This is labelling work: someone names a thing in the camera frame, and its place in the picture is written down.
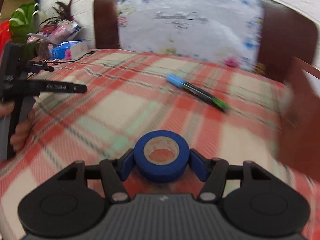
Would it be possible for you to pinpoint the blue masking tape roll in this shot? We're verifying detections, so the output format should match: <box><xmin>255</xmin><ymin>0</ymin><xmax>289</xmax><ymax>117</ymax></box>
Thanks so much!
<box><xmin>133</xmin><ymin>130</ymin><xmax>189</xmax><ymax>183</ymax></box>

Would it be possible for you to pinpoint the blue green marker pen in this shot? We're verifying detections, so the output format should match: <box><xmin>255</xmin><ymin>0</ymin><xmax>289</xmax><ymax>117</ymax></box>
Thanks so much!
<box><xmin>166</xmin><ymin>74</ymin><xmax>229</xmax><ymax>112</ymax></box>

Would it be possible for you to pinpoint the person's left hand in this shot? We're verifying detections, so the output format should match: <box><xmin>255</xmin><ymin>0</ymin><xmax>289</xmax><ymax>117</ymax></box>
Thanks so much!
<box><xmin>1</xmin><ymin>101</ymin><xmax>35</xmax><ymax>152</ymax></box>

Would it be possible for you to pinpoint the blue tissue pack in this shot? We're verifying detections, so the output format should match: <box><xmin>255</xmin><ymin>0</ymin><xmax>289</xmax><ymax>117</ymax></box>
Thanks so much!
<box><xmin>50</xmin><ymin>40</ymin><xmax>88</xmax><ymax>60</ymax></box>

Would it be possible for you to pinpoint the pink packaged items pile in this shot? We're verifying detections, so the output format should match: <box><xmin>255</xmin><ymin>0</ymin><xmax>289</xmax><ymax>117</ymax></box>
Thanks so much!
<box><xmin>27</xmin><ymin>20</ymin><xmax>81</xmax><ymax>46</ymax></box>

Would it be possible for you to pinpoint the red plaid bed cover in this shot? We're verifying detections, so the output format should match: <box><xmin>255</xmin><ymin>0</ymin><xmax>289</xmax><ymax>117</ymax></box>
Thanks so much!
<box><xmin>1</xmin><ymin>50</ymin><xmax>319</xmax><ymax>239</ymax></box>

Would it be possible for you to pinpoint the brown cardboard box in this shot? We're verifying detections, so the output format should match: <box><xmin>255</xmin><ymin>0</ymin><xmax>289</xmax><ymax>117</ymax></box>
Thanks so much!
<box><xmin>0</xmin><ymin>0</ymin><xmax>35</xmax><ymax>23</ymax></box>

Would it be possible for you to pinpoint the red-brown open cardboard box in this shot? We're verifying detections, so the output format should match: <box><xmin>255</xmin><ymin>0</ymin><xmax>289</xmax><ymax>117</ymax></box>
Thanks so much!
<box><xmin>276</xmin><ymin>57</ymin><xmax>320</xmax><ymax>181</ymax></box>

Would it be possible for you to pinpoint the floral white plastic sheet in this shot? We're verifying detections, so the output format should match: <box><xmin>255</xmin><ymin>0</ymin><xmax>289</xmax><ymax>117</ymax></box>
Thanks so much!
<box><xmin>116</xmin><ymin>0</ymin><xmax>264</xmax><ymax>71</ymax></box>

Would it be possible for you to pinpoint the black cable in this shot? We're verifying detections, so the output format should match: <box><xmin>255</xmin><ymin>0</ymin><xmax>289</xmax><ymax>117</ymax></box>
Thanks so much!
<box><xmin>27</xmin><ymin>50</ymin><xmax>97</xmax><ymax>78</ymax></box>

